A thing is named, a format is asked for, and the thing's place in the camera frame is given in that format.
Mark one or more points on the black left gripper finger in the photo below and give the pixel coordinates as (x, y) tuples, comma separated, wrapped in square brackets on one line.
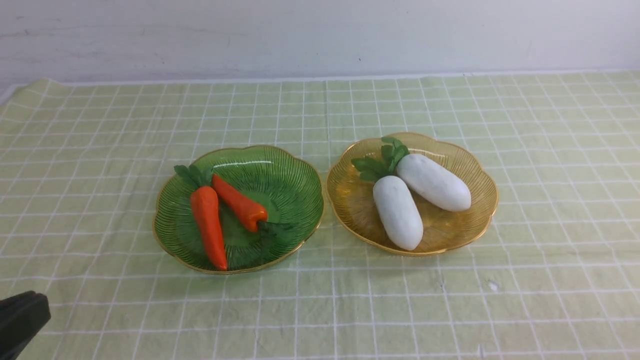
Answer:
[(22, 316)]

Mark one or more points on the orange toy carrot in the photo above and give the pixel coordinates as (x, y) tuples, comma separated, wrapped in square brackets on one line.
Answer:
[(251, 214), (205, 208)]

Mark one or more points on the white toy radish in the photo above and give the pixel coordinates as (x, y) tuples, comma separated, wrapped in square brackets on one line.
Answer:
[(425, 177), (393, 200)]

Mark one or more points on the green ribbed plastic plate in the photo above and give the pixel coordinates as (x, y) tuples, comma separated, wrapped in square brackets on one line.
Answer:
[(288, 187)]

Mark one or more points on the amber ribbed plastic plate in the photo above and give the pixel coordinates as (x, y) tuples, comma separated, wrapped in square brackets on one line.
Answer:
[(352, 198)]

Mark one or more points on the green checkered tablecloth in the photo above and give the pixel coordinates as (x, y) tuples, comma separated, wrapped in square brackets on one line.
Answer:
[(554, 277)]

